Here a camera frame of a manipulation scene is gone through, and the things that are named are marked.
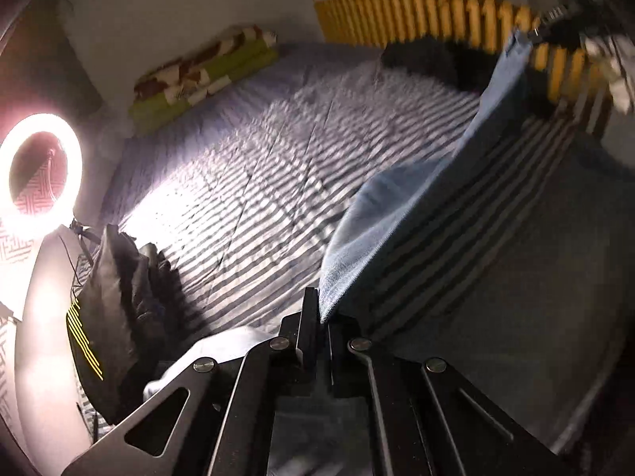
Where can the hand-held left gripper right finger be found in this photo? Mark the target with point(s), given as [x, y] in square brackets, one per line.
[342, 357]

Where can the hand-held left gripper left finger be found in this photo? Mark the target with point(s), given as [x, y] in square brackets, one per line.
[307, 337]

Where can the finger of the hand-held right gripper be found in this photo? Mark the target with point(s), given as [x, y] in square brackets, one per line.
[555, 22]

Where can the light blue jeans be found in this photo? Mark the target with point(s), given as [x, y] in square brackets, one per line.
[377, 218]

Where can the grey folded garment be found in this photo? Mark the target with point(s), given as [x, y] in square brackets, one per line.
[156, 272]

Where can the striped bed quilt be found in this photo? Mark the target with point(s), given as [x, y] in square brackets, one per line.
[248, 168]

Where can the black folded garment yellow stripes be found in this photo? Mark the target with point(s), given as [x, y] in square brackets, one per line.
[109, 317]

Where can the black tripod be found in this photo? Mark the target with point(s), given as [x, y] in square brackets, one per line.
[84, 235]

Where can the green folded blanket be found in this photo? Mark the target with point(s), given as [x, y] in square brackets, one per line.
[198, 94]

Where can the brown patterned folded blanket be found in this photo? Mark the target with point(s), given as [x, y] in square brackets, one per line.
[198, 62]

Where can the wooden slatted bed rail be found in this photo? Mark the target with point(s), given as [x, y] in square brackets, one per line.
[426, 15]

